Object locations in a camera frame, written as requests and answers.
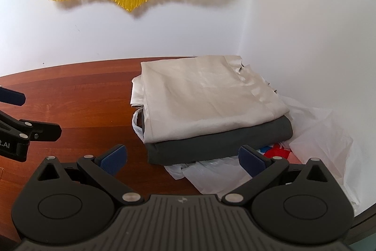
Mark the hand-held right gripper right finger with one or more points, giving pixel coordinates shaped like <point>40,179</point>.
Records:
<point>251,161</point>

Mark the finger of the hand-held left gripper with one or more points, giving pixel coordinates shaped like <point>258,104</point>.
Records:
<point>44,132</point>
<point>13,97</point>

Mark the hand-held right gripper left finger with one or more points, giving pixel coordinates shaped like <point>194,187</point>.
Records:
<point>113,159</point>

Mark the cream satin shirt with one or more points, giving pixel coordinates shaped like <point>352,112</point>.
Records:
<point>205,98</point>

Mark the red blue printed packet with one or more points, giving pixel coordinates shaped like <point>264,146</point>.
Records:
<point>276,152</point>

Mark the white plastic bag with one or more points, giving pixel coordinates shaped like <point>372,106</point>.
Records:
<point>211,177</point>
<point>320,133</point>

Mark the dark grey folded cloth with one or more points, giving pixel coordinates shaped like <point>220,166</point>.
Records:
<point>205,148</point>

